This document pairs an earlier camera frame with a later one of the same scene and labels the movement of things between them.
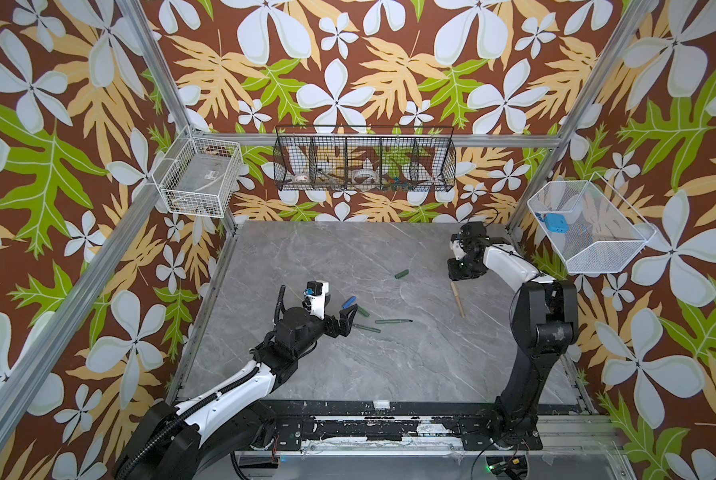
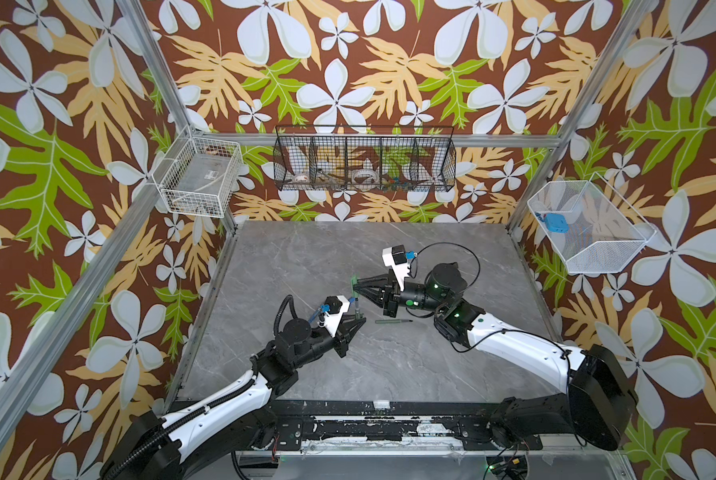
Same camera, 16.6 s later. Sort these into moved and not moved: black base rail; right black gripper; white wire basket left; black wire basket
Moved: right black gripper
Not moved: black base rail; black wire basket; white wire basket left
